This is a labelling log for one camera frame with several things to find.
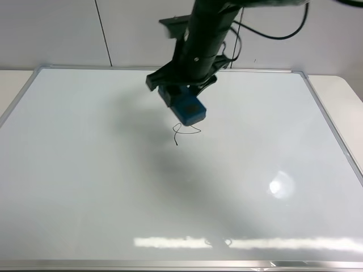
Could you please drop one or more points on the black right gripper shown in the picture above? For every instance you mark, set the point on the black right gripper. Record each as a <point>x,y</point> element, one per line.
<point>186,70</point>

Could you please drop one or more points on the blue board eraser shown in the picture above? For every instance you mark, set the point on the blue board eraser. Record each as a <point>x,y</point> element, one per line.
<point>188,109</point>

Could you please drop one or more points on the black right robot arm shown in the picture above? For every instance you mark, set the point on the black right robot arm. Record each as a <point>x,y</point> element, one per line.
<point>199,37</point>

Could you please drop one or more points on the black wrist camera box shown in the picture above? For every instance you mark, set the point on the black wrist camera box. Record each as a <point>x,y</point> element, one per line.
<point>175,26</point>

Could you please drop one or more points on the white whiteboard with aluminium frame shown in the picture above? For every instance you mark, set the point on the white whiteboard with aluminium frame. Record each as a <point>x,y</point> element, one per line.
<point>96,175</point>

